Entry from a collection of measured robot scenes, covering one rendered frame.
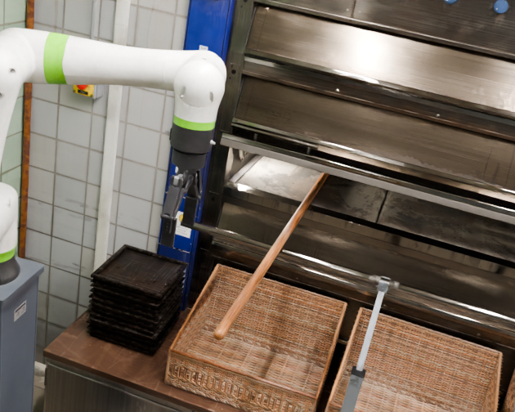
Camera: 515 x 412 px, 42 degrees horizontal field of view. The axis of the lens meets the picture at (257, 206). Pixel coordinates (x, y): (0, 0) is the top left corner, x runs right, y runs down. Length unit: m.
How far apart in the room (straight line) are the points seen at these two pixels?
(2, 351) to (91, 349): 0.78
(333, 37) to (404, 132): 0.42
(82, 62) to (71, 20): 1.21
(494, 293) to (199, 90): 1.59
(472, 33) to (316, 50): 0.52
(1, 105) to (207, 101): 0.42
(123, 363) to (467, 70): 1.60
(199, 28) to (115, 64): 0.97
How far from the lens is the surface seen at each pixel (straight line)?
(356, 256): 2.63
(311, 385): 2.65
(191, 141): 1.46
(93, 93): 2.71
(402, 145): 2.44
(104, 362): 2.61
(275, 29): 2.46
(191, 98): 1.43
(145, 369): 2.59
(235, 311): 1.83
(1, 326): 1.87
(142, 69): 1.57
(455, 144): 2.45
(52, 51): 1.60
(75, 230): 3.05
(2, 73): 1.47
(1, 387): 2.00
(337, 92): 2.44
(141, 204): 2.83
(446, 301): 2.24
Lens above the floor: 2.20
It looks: 24 degrees down
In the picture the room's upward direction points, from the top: 11 degrees clockwise
